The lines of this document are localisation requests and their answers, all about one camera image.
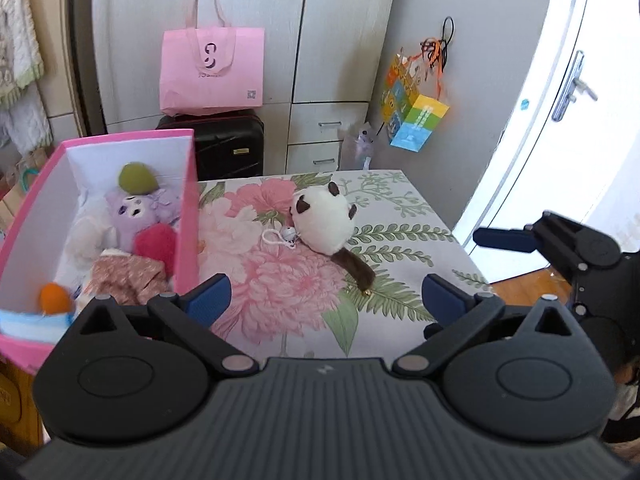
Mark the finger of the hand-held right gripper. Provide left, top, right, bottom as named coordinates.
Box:
left=472, top=211, right=591, bottom=281

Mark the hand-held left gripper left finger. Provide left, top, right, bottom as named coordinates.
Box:
left=75, top=272, right=258, bottom=378

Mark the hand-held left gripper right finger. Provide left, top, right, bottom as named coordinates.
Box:
left=392, top=273, right=573, bottom=378

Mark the red strawberry plush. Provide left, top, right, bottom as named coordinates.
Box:
left=134, top=223, right=178, bottom=278

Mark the pink storage box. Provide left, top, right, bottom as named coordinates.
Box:
left=0, top=129, right=201, bottom=376

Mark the white brown plush toy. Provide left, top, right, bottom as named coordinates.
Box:
left=262, top=182, right=377, bottom=296

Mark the white mesh cloth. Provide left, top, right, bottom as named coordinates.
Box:
left=67, top=215, right=118, bottom=271

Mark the orange round soft toy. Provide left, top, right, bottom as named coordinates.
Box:
left=40, top=283, right=73, bottom=316

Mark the floral tablecloth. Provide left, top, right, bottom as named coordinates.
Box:
left=192, top=170, right=493, bottom=358

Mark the white door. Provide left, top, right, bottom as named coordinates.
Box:
left=452, top=0, right=640, bottom=286

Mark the purple plush toy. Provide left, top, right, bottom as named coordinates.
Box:
left=105, top=187, right=181, bottom=256

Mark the colourful gift bag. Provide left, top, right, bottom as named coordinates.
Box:
left=382, top=52, right=451, bottom=152

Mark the black suitcase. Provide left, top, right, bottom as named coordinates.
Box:
left=156, top=109, right=266, bottom=181

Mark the small purple plush pendant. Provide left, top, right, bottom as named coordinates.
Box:
left=356, top=127, right=377, bottom=171

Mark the light blue white cloth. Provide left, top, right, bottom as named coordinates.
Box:
left=0, top=307, right=76, bottom=346

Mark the orange ribbon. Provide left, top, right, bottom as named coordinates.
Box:
left=420, top=37, right=446, bottom=96

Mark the pink tote bag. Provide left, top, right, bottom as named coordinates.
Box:
left=160, top=0, right=266, bottom=117

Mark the white wardrobe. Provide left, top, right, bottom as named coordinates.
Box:
left=90, top=0, right=401, bottom=181

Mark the white knit cardigan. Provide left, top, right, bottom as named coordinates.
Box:
left=0, top=0, right=53, bottom=153

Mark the silver door handle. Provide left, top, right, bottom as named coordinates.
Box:
left=551, top=51, right=598, bottom=122

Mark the black cord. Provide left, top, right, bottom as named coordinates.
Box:
left=440, top=16, right=455, bottom=71

